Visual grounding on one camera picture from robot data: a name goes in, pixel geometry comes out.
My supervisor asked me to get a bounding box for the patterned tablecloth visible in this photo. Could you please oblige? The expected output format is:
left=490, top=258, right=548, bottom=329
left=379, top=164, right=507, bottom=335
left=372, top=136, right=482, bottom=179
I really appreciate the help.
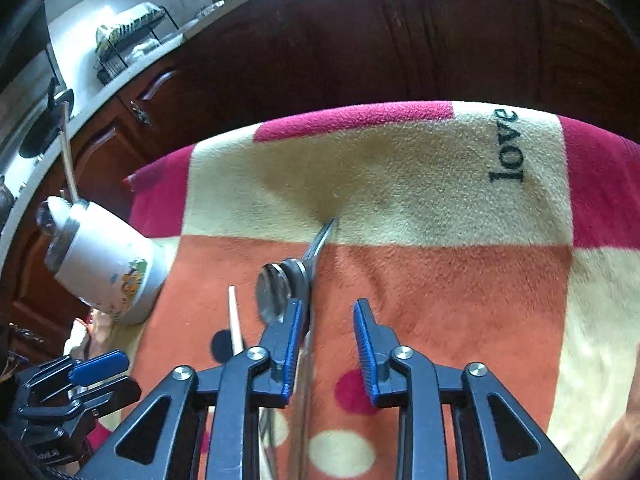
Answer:
left=62, top=310, right=126, bottom=356

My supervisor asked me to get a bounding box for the round metal ladle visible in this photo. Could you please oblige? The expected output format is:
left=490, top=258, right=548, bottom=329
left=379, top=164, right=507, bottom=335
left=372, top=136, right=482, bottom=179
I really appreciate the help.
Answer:
left=255, top=257, right=313, bottom=480

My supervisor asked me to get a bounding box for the patchwork printed blanket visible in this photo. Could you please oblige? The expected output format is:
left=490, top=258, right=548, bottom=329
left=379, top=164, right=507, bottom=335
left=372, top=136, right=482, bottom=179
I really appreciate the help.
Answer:
left=87, top=100, right=640, bottom=480

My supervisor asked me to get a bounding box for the dark wooden kitchen cabinet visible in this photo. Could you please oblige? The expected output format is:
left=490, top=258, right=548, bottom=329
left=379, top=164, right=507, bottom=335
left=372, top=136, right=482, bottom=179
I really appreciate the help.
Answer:
left=0, top=0, right=640, bottom=361

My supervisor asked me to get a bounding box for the wooden chopstick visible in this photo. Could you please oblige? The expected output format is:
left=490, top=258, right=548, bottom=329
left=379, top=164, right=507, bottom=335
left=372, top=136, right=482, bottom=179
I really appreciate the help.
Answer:
left=227, top=285, right=248, bottom=356
left=59, top=101, right=81, bottom=203

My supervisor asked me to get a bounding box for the range hood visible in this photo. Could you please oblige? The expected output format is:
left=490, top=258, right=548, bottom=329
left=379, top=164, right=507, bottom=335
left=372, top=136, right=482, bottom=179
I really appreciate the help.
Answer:
left=0, top=0, right=66, bottom=111

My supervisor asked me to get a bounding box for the black dish rack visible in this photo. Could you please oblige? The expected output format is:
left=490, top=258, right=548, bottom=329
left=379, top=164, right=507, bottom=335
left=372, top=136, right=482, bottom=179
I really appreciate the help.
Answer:
left=95, top=2, right=183, bottom=86

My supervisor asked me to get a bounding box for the black wok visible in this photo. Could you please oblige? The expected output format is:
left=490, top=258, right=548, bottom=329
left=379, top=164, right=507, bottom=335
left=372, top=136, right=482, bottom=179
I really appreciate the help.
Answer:
left=20, top=87, right=76, bottom=158

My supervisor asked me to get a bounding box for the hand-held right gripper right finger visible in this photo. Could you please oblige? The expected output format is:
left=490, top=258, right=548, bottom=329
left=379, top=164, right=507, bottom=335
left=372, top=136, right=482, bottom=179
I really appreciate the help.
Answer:
left=352, top=299, right=583, bottom=480

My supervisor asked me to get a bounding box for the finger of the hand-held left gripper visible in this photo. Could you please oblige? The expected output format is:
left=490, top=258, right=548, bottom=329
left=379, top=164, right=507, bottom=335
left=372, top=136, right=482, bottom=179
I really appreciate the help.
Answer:
left=15, top=377, right=142, bottom=433
left=17, top=350, right=130, bottom=391

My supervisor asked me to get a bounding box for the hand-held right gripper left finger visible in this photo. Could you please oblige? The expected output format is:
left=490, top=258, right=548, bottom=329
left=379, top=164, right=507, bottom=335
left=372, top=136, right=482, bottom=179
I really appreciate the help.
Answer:
left=87, top=299, right=312, bottom=480

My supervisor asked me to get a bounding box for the grey stone countertop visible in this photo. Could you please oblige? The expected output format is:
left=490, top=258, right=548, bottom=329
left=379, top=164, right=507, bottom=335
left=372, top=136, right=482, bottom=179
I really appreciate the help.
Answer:
left=0, top=0, right=321, bottom=256

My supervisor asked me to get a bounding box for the white printed utensil canister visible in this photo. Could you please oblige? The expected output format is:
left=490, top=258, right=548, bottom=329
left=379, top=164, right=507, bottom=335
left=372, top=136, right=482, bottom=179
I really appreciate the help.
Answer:
left=42, top=197, right=168, bottom=326

